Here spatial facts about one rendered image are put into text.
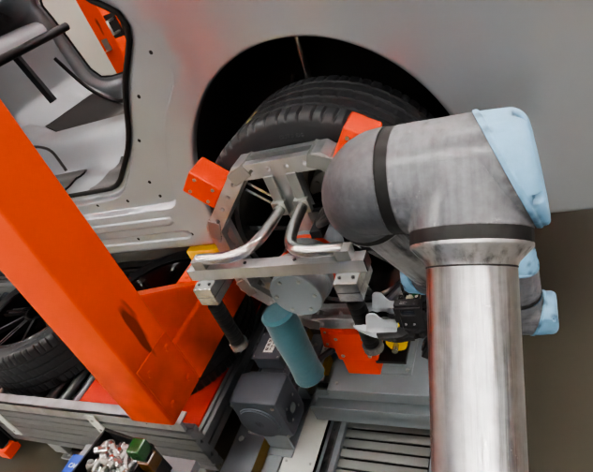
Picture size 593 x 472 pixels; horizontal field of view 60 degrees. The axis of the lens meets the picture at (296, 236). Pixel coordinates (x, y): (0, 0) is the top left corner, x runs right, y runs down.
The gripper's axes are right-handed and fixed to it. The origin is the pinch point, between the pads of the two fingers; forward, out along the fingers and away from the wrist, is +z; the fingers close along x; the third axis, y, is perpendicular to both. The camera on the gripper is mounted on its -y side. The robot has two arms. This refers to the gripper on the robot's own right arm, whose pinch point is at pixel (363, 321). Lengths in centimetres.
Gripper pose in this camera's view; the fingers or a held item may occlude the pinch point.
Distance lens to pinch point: 105.9
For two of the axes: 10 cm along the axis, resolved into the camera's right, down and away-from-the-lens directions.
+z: -8.8, 0.8, 4.6
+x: -3.2, 6.3, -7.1
